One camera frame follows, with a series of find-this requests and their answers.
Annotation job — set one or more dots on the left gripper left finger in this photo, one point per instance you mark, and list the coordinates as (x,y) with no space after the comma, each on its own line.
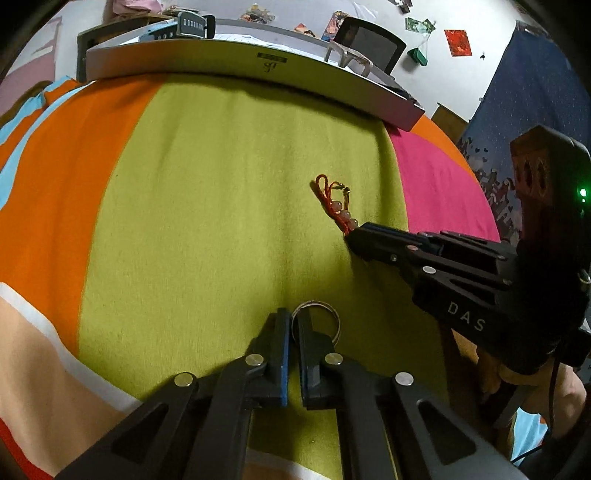
(267,359)

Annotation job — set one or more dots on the red paper on wall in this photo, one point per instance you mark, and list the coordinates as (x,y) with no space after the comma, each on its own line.
(458,42)

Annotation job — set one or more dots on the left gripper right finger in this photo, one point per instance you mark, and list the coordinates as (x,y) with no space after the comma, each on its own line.
(312,347)

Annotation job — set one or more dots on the wooden desk with shelves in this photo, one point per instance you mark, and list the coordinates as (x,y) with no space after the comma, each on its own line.
(118,26)

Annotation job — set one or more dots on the person's right hand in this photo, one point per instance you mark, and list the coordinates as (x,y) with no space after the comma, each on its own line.
(559,398)

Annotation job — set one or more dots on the multicolour striped bed blanket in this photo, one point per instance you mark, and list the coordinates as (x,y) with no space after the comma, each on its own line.
(149,224)

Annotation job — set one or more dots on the dark blue patterned fabric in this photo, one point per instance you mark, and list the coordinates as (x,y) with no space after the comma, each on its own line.
(533,84)

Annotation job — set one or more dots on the grey cardboard box lid tray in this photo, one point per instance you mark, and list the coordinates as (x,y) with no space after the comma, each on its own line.
(261,53)

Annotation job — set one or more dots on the silver bangle rings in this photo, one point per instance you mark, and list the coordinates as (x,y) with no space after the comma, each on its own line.
(318,313)

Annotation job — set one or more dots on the brown cardboard box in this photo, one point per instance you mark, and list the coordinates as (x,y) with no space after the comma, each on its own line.
(452,124)

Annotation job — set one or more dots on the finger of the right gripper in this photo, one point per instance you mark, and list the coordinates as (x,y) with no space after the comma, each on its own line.
(415,258)

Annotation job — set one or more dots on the cartoon family poster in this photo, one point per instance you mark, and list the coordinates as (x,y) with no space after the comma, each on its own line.
(258,15)

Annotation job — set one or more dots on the green pouch on wall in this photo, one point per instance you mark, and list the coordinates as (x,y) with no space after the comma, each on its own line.
(418,56)

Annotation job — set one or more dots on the black mesh office chair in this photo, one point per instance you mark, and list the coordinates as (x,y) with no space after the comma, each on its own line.
(380,45)

